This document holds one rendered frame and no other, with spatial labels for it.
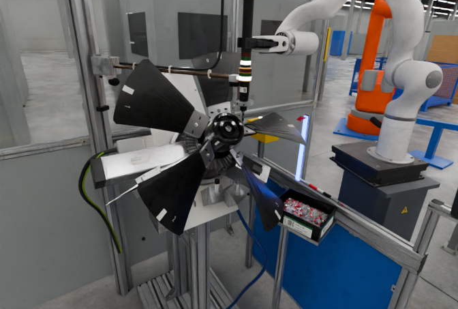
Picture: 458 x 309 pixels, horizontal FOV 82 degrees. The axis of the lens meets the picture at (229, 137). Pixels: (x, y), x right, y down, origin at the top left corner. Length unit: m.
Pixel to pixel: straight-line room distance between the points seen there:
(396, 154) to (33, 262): 1.89
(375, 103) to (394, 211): 3.49
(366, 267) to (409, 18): 0.97
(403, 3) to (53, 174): 1.70
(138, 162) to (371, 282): 1.01
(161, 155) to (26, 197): 0.87
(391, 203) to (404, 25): 0.71
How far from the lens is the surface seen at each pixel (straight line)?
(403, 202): 1.40
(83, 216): 1.75
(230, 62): 1.07
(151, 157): 0.95
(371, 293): 1.36
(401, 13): 1.26
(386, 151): 1.36
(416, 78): 1.24
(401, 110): 1.31
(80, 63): 1.33
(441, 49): 8.92
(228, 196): 1.07
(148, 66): 0.91
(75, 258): 1.91
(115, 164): 0.92
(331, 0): 1.10
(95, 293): 2.07
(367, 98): 4.76
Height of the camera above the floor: 1.52
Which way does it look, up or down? 22 degrees down
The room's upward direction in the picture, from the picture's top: 2 degrees clockwise
